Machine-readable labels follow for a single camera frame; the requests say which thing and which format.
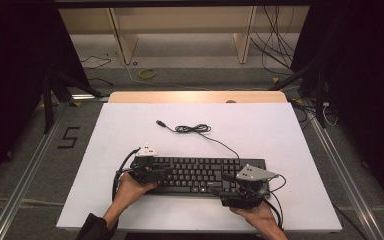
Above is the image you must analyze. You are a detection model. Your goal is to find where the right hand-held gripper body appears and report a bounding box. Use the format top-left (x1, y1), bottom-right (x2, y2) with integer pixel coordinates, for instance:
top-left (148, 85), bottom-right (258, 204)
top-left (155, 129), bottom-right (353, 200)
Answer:
top-left (219, 163), bottom-right (278, 211)

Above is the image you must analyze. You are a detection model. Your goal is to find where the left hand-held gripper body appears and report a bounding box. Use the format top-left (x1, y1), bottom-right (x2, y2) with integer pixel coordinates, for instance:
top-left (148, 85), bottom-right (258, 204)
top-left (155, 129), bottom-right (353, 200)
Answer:
top-left (129, 143), bottom-right (168, 185)

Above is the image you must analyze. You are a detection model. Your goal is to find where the aluminium floor rail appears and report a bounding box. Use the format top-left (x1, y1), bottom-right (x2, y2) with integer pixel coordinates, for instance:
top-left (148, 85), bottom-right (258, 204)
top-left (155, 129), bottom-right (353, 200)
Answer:
top-left (303, 109), bottom-right (384, 240)
top-left (0, 102), bottom-right (70, 240)

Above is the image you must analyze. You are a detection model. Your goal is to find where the light wooden desk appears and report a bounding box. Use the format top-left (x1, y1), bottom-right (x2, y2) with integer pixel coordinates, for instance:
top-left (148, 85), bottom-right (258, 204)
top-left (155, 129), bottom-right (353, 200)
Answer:
top-left (58, 5), bottom-right (311, 66)

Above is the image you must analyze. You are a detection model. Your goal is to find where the black keyboard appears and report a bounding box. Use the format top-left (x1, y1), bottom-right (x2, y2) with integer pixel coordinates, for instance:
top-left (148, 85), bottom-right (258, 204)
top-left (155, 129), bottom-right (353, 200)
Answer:
top-left (131, 156), bottom-right (268, 198)

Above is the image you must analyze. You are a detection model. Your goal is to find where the black curtain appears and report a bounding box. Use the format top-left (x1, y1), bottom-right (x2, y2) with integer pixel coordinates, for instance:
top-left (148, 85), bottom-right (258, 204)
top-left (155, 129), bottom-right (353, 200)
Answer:
top-left (290, 0), bottom-right (384, 223)
top-left (0, 0), bottom-right (92, 196)

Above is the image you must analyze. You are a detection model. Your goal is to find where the white floor cable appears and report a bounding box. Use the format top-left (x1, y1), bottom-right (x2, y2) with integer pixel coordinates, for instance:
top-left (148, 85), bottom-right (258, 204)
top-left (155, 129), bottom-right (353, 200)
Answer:
top-left (122, 62), bottom-right (276, 92)

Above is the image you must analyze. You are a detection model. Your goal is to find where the tangle of floor cables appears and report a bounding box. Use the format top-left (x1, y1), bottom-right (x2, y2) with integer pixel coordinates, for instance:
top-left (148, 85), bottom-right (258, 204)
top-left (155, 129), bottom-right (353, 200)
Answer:
top-left (289, 97), bottom-right (340, 128)

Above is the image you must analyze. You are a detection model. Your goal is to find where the yellow tape roll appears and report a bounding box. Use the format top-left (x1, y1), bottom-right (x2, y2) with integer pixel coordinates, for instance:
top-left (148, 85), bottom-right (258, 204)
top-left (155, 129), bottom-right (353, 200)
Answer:
top-left (137, 67), bottom-right (157, 81)

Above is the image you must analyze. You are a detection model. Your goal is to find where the left hand-held gripper cable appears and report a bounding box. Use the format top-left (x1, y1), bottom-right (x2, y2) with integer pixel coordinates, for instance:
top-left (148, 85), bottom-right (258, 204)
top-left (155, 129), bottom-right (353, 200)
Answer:
top-left (111, 147), bottom-right (142, 205)

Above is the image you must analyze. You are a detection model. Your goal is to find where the person's right hand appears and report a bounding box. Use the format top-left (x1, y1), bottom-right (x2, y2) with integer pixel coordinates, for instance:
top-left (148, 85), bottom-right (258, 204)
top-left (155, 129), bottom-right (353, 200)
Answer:
top-left (229, 200), bottom-right (278, 232)

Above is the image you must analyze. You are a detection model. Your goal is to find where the person's dark sleeve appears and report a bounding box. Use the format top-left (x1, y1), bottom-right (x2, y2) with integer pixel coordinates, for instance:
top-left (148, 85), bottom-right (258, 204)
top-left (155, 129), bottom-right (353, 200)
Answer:
top-left (75, 213), bottom-right (119, 240)

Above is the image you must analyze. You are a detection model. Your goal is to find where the black floor cable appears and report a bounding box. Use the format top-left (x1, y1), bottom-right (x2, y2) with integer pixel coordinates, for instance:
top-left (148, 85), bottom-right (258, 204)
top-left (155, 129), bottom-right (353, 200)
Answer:
top-left (79, 54), bottom-right (113, 71)

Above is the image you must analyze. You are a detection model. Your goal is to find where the bundle of black cables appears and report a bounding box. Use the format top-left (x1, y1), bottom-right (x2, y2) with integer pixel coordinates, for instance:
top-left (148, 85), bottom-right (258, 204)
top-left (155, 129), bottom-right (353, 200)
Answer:
top-left (249, 5), bottom-right (302, 78)

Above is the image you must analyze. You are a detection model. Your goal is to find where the person's left hand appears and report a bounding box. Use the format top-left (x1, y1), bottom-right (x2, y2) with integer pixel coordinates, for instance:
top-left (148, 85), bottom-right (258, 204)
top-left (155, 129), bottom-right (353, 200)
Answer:
top-left (114, 171), bottom-right (158, 215)

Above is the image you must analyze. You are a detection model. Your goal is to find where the white table cover board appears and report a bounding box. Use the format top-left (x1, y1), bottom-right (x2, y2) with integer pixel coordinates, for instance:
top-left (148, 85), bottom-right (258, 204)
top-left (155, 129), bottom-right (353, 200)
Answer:
top-left (55, 102), bottom-right (343, 234)

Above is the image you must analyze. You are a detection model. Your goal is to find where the black keyboard cable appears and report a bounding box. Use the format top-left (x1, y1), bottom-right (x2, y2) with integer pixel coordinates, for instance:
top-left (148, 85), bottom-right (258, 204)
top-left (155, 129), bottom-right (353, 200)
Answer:
top-left (155, 119), bottom-right (241, 160)

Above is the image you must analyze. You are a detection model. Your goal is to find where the black metal stand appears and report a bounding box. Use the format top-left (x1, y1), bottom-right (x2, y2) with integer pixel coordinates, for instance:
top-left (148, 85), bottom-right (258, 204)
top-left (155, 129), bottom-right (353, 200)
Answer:
top-left (40, 70), bottom-right (105, 135)
top-left (267, 59), bottom-right (328, 130)

